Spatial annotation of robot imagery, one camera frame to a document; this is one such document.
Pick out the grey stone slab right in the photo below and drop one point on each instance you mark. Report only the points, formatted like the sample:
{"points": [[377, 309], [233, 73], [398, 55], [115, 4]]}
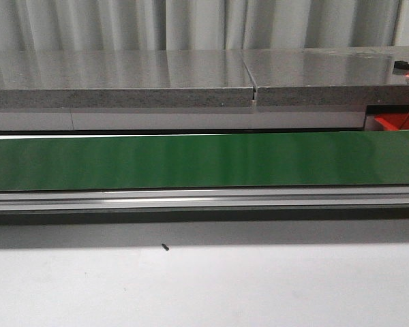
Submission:
{"points": [[328, 76]]}

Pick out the grey stone slab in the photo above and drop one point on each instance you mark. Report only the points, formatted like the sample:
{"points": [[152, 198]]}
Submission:
{"points": [[328, 76], [124, 79]]}

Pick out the white curtain backdrop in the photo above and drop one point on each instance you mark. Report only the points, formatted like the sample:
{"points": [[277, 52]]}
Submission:
{"points": [[201, 25]]}

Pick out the aluminium conveyor side rail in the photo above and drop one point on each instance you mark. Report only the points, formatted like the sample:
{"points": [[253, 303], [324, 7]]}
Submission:
{"points": [[185, 199]]}

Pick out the red plastic bin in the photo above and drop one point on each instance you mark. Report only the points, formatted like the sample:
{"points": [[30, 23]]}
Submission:
{"points": [[393, 122]]}

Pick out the grey stone slab left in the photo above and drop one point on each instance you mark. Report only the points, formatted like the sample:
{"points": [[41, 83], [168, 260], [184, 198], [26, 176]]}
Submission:
{"points": [[124, 79]]}

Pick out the green conveyor belt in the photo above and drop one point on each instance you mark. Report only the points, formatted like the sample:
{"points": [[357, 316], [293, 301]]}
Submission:
{"points": [[201, 161]]}

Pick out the small electronic sensor module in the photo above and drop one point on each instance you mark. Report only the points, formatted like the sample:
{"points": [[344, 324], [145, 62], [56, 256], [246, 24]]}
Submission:
{"points": [[401, 68]]}

